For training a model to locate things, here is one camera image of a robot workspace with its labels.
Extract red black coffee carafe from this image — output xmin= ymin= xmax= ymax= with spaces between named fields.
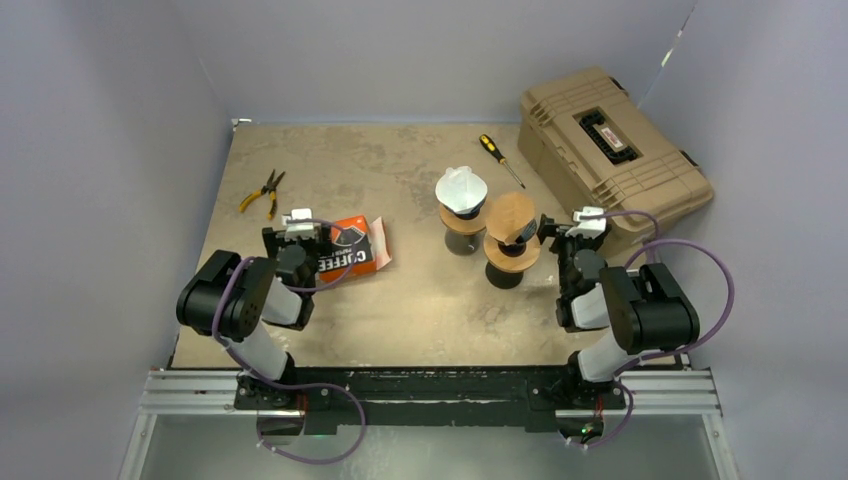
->
xmin=485 ymin=263 xmax=524 ymax=290

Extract wooden dripper ring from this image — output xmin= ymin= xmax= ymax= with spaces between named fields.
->
xmin=438 ymin=198 xmax=490 ymax=236
xmin=482 ymin=231 xmax=541 ymax=274

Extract orange coffee filter box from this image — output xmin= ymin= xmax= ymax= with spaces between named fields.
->
xmin=318 ymin=215 xmax=392 ymax=284

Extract brown paper coffee filter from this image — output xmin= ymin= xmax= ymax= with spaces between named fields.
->
xmin=486 ymin=191 xmax=537 ymax=242

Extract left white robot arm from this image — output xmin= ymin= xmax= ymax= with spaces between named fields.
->
xmin=176 ymin=221 xmax=332 ymax=409

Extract blue glass dripper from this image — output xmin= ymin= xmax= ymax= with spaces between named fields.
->
xmin=449 ymin=198 xmax=486 ymax=220
xmin=498 ymin=220 xmax=538 ymax=257

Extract grey glass carafe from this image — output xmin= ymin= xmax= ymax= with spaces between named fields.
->
xmin=444 ymin=229 xmax=481 ymax=256

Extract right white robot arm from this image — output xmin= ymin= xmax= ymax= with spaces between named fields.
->
xmin=537 ymin=215 xmax=700 ymax=407

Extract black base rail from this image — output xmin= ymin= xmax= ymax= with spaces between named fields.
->
xmin=234 ymin=365 xmax=627 ymax=436

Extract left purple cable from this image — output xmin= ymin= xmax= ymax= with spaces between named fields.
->
xmin=210 ymin=218 xmax=359 ymax=392

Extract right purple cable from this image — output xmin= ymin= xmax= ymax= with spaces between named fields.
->
xmin=599 ymin=209 xmax=737 ymax=382

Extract tan plastic tool case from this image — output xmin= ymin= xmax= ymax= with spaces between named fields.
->
xmin=518 ymin=66 xmax=714 ymax=256

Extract white paper coffee filter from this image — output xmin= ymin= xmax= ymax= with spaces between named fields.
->
xmin=435 ymin=166 xmax=488 ymax=210

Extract yellow handled pliers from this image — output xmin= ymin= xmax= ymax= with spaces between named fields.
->
xmin=238 ymin=170 xmax=286 ymax=221

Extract yellow black screwdriver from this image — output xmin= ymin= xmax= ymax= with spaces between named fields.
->
xmin=479 ymin=134 xmax=526 ymax=189

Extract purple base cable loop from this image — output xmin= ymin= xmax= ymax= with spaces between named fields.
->
xmin=255 ymin=382 xmax=368 ymax=467

